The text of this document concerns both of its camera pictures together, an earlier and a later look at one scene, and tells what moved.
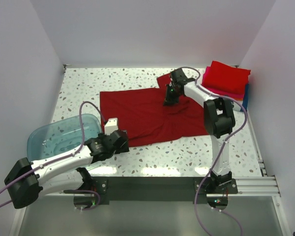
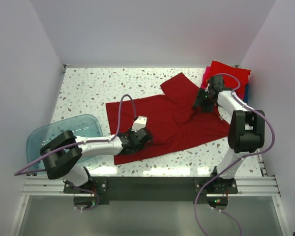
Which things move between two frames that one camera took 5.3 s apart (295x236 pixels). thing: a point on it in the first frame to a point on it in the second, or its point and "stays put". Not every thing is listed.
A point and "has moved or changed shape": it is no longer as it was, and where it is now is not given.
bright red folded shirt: [220, 75] stays put
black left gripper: [124, 148] to [130, 132]
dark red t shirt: [142, 113] has moved or changed shape
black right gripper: [168, 101] to [199, 99]
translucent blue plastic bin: [61, 136] stays put
